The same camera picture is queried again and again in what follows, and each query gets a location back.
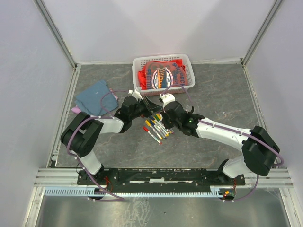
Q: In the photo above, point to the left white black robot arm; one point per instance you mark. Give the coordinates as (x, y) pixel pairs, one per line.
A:
(82, 133)

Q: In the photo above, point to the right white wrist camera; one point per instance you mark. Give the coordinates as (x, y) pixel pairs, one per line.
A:
(167, 98)

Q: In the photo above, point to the blue folded cloth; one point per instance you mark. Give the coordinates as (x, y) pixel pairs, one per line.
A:
(100, 85)

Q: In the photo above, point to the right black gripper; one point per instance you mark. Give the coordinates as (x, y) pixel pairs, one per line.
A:
(164, 115)

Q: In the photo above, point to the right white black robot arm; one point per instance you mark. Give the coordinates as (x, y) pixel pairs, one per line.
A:
(259, 151)

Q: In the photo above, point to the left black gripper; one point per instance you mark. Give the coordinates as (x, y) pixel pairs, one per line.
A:
(152, 108)

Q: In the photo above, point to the blue cap marker pen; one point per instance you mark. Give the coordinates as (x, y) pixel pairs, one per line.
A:
(159, 127)

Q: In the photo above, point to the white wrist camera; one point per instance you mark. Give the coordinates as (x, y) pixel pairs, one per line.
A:
(136, 93)
(167, 98)

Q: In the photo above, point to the orange printed t-shirt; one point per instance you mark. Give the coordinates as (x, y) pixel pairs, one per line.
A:
(158, 75)

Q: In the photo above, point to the white plastic basket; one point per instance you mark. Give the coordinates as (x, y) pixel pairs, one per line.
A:
(138, 64)

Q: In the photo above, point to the yellow cap marker pen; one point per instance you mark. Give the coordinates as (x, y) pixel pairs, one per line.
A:
(153, 128)

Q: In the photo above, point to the red cap marker pen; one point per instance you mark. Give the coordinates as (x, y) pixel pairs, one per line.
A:
(146, 129)

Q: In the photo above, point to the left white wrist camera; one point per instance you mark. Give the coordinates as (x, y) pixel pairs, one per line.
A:
(136, 93)

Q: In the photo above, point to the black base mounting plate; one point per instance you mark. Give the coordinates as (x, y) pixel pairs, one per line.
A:
(113, 177)

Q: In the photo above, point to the pink folded cloth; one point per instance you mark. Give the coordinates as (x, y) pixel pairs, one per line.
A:
(77, 110)

